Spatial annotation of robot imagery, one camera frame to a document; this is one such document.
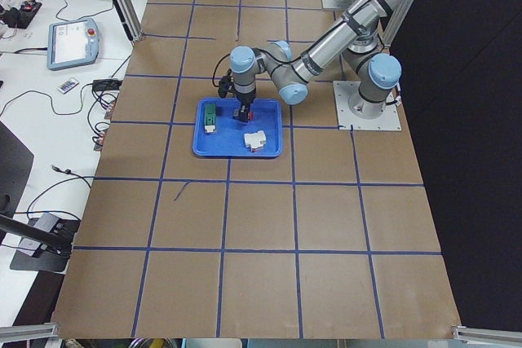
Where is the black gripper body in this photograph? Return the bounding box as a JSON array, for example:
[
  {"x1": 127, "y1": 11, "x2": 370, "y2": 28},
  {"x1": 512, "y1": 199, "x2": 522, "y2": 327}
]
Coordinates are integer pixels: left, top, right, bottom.
[{"x1": 235, "y1": 90, "x2": 255, "y2": 114}]

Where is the aluminium bar bottom left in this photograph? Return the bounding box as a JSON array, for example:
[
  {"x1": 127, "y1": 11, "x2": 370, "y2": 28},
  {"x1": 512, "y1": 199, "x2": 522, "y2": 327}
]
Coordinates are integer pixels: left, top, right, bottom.
[{"x1": 0, "y1": 323, "x2": 59, "y2": 343}]

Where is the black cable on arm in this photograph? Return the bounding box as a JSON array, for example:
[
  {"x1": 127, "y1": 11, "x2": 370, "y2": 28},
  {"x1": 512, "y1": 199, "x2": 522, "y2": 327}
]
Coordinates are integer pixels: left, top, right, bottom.
[{"x1": 210, "y1": 52, "x2": 237, "y2": 89}]

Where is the aluminium bar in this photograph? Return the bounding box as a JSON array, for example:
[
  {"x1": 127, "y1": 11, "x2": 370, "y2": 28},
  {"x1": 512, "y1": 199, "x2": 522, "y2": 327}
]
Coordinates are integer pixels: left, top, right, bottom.
[
  {"x1": 0, "y1": 323, "x2": 59, "y2": 343},
  {"x1": 452, "y1": 325, "x2": 522, "y2": 347}
]

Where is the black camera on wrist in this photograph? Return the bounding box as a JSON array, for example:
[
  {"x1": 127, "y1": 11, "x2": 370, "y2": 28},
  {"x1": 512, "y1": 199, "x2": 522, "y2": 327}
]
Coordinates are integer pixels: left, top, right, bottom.
[{"x1": 218, "y1": 75, "x2": 235, "y2": 99}]

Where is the grey usb hub box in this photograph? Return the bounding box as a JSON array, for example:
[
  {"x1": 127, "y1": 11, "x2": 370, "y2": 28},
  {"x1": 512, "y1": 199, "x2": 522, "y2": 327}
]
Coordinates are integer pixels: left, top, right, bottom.
[{"x1": 34, "y1": 213, "x2": 64, "y2": 234}]

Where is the blue plastic tray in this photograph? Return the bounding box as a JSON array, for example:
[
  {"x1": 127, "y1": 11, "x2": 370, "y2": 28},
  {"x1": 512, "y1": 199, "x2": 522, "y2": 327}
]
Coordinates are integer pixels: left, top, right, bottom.
[{"x1": 192, "y1": 98, "x2": 284, "y2": 159}]

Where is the black power adapter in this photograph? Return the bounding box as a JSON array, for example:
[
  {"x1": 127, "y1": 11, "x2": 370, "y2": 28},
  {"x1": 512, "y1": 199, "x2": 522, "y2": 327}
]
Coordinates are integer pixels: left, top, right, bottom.
[{"x1": 92, "y1": 78, "x2": 122, "y2": 92}]

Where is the near blue teach pendant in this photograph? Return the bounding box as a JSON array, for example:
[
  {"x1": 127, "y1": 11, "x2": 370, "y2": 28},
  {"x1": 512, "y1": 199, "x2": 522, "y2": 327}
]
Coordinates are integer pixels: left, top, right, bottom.
[{"x1": 46, "y1": 17, "x2": 100, "y2": 71}]

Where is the green electrical switch module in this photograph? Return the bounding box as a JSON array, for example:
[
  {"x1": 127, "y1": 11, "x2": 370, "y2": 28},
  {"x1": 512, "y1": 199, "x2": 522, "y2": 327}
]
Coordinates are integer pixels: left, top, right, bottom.
[{"x1": 203, "y1": 104, "x2": 217, "y2": 134}]

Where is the small remote control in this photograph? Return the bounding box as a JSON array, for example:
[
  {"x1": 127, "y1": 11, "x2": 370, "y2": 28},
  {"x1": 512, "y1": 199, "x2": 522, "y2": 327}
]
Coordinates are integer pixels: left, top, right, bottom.
[{"x1": 57, "y1": 77, "x2": 79, "y2": 95}]

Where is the white grey circuit breaker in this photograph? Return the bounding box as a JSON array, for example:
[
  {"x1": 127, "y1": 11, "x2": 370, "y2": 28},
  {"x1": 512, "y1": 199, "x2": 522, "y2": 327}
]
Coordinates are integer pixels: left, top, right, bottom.
[{"x1": 243, "y1": 130, "x2": 267, "y2": 152}]

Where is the aluminium bar bottom right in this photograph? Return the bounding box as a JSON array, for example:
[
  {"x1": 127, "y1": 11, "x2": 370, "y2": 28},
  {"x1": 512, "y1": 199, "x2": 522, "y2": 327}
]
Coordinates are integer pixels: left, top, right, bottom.
[{"x1": 452, "y1": 325, "x2": 522, "y2": 347}]

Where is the black device with red button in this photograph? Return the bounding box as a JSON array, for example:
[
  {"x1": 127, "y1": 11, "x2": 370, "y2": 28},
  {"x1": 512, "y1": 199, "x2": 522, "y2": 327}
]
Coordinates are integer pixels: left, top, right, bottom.
[{"x1": 1, "y1": 1, "x2": 42, "y2": 29}]

